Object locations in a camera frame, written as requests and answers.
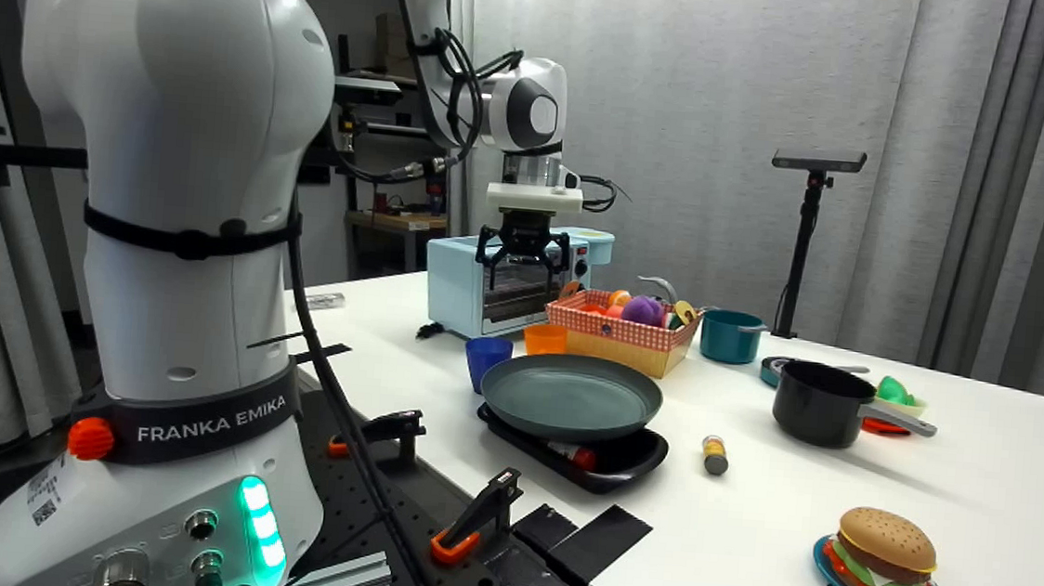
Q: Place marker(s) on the black and orange clamp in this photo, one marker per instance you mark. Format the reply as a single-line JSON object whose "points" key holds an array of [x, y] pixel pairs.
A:
{"points": [[478, 518], [390, 430]]}

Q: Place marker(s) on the grey curtain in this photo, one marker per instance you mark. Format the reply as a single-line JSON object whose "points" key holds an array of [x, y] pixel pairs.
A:
{"points": [[960, 178]]}

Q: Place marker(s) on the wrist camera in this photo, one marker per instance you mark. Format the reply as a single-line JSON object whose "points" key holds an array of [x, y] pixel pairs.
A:
{"points": [[534, 198]]}

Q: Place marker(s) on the camera on mount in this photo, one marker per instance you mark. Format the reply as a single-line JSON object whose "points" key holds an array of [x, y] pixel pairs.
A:
{"points": [[806, 232]]}

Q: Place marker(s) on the blue cup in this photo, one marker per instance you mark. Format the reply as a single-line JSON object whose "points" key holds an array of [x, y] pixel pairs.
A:
{"points": [[485, 357]]}

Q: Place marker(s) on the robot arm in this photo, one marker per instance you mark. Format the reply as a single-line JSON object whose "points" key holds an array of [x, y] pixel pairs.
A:
{"points": [[187, 164]]}

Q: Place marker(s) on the light blue toy oven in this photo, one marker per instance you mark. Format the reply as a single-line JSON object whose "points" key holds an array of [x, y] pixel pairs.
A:
{"points": [[454, 283]]}

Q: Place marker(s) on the black tray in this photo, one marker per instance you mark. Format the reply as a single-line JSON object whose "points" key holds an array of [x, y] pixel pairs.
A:
{"points": [[630, 460]]}

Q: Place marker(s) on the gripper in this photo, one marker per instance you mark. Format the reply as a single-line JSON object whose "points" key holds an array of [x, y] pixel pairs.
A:
{"points": [[530, 228]]}

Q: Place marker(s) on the teal toy pot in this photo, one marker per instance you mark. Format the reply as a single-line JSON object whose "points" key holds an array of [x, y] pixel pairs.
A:
{"points": [[729, 339]]}

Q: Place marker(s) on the shelf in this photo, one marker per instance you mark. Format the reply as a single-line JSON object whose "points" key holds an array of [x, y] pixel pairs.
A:
{"points": [[388, 217]]}

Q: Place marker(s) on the orange checkered basket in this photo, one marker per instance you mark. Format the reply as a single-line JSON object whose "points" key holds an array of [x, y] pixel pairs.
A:
{"points": [[621, 338]]}

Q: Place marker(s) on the small clear packet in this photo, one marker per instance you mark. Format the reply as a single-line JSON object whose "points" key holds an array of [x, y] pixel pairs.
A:
{"points": [[326, 301]]}

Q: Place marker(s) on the orange toy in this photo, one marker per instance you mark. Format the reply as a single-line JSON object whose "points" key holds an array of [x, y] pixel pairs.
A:
{"points": [[617, 299]]}

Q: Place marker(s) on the orange cup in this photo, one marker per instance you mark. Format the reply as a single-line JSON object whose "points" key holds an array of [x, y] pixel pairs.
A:
{"points": [[544, 339]]}

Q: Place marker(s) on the purple toy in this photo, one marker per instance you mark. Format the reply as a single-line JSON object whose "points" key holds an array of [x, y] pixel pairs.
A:
{"points": [[642, 311]]}

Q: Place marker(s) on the yellow toy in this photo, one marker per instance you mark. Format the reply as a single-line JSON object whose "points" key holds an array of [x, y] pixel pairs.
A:
{"points": [[684, 312]]}

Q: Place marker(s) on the toy oven door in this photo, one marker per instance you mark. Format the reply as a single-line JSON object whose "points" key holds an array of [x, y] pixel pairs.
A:
{"points": [[522, 298]]}

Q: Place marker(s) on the silver toy utensil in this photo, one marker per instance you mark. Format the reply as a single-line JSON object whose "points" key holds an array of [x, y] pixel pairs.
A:
{"points": [[660, 286]]}

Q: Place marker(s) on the small yellow spice bottle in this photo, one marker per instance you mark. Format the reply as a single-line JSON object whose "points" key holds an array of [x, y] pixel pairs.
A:
{"points": [[714, 455]]}

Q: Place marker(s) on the green toy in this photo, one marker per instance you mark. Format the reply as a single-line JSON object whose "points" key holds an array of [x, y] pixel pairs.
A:
{"points": [[894, 391]]}

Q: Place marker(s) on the small red plate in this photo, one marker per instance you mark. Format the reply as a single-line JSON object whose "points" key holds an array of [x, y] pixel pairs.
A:
{"points": [[884, 426]]}

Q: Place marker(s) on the toy burger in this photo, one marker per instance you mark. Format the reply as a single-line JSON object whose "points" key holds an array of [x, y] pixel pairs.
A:
{"points": [[885, 554]]}

